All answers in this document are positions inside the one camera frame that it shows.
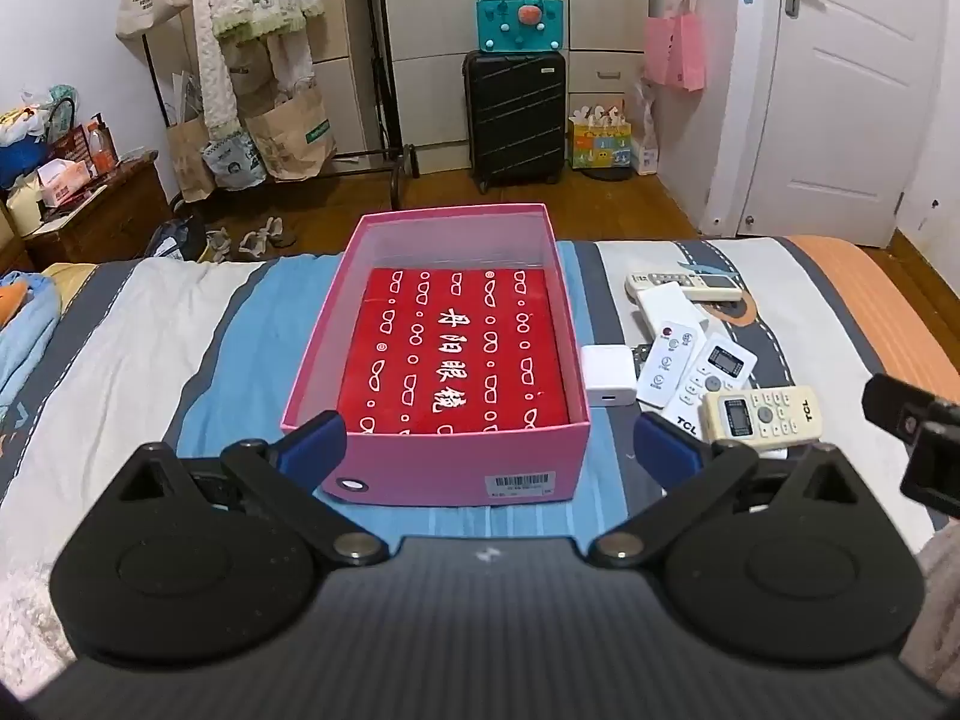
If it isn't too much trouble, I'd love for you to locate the cream TCL remote control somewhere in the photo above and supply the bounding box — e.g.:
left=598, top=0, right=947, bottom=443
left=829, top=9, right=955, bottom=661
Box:
left=700, top=385, right=823, bottom=452

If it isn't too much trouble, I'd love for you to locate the white TCL remote control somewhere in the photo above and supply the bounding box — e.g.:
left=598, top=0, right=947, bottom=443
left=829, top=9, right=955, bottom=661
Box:
left=661, top=335, right=757, bottom=439

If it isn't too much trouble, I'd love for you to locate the white remote red button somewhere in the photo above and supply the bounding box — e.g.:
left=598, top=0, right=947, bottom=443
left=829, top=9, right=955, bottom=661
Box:
left=636, top=322, right=704, bottom=410

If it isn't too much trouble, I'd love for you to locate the white USB charger cube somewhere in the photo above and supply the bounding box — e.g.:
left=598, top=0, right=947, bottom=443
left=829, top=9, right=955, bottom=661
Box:
left=581, top=344, right=638, bottom=408

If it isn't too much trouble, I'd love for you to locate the white remote face down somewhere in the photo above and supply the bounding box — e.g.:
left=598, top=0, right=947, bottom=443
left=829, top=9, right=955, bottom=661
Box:
left=633, top=283, right=711, bottom=335

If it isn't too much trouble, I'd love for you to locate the long cream remote control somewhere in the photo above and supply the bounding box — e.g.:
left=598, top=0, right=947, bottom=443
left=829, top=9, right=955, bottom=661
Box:
left=625, top=271, right=743, bottom=304

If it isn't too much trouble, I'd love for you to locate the pink cardboard box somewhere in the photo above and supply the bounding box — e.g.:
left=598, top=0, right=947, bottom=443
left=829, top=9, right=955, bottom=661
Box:
left=281, top=203, right=590, bottom=507

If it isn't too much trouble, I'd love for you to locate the red glasses-print paper liner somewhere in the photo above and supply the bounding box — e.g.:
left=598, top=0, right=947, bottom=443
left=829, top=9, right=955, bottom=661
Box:
left=337, top=268, right=569, bottom=436

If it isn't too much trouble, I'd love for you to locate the pair of slippers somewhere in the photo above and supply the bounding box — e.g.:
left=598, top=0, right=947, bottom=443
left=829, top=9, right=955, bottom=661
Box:
left=200, top=216, right=296, bottom=263

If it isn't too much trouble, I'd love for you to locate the black bag on floor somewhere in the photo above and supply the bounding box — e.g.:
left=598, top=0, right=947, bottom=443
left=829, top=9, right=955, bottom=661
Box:
left=145, top=199, right=208, bottom=262

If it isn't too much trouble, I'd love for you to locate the light blue blanket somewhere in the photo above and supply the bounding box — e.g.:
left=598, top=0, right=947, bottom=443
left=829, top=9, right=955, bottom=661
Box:
left=0, top=270, right=62, bottom=415

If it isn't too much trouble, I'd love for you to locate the wooden nightstand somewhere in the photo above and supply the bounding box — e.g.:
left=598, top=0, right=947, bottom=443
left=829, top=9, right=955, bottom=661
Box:
left=25, top=151, right=172, bottom=270

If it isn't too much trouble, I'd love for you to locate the white printed plastic bag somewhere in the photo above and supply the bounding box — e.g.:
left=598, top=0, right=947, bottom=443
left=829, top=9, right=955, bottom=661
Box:
left=202, top=130, right=267, bottom=192

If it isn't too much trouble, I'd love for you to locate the black clothes rack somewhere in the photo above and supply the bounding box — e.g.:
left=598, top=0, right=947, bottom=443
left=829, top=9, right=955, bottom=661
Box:
left=116, top=0, right=418, bottom=203

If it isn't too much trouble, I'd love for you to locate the white door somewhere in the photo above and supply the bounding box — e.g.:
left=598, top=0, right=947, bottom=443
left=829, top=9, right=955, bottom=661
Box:
left=740, top=0, right=944, bottom=247

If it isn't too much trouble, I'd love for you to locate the small brown paper bag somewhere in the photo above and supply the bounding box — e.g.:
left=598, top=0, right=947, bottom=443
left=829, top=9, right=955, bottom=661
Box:
left=166, top=117, right=217, bottom=203

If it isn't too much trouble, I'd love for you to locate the colourful gift bag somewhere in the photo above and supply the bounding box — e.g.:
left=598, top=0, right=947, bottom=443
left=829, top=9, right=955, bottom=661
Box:
left=568, top=106, right=633, bottom=171

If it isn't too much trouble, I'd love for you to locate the black suitcase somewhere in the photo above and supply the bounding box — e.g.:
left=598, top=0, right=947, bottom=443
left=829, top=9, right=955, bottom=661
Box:
left=462, top=50, right=568, bottom=193

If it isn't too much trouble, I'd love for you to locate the pink paper bag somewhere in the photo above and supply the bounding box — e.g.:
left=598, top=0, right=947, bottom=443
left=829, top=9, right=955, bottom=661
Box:
left=643, top=0, right=706, bottom=93

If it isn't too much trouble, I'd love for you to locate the white knitted cardigan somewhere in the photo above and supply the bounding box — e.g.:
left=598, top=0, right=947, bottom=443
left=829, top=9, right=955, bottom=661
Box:
left=192, top=0, right=325, bottom=142

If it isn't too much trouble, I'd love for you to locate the teal felt handbag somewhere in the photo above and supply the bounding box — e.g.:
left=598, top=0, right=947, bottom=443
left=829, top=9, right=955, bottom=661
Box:
left=475, top=0, right=566, bottom=54

